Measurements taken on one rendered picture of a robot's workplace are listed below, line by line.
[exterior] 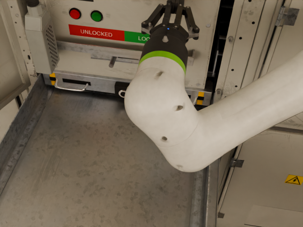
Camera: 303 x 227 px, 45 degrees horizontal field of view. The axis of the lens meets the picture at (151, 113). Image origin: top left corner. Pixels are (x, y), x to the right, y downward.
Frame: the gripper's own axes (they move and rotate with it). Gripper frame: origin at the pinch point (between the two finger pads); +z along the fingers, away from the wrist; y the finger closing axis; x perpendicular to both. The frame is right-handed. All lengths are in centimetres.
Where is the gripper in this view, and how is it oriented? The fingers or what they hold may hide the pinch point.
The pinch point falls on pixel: (176, 0)
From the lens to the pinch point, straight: 91.4
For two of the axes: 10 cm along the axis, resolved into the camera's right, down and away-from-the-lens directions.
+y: 9.9, 1.3, -0.9
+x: 0.2, -6.8, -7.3
